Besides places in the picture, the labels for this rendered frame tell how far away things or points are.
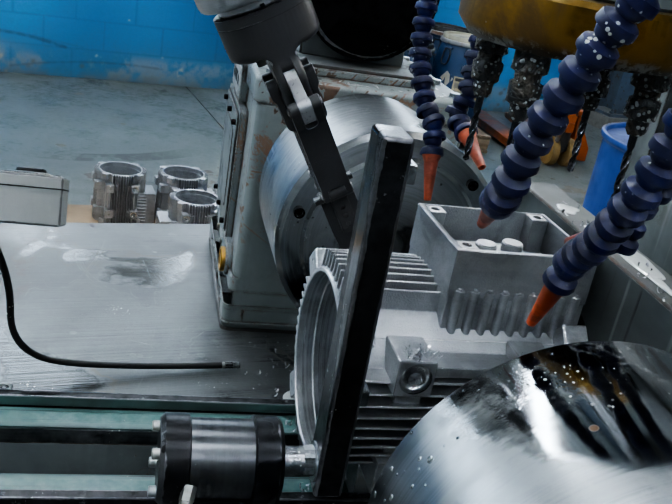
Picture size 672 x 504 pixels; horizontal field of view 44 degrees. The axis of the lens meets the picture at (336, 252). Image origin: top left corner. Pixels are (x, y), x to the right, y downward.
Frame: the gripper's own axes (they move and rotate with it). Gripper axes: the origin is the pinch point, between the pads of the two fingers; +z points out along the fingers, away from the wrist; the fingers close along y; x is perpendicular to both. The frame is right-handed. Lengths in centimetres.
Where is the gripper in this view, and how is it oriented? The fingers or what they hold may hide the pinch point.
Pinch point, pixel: (347, 224)
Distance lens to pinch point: 71.2
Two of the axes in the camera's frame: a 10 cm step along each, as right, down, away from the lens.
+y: -1.9, -4.1, 8.9
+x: -9.2, 3.9, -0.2
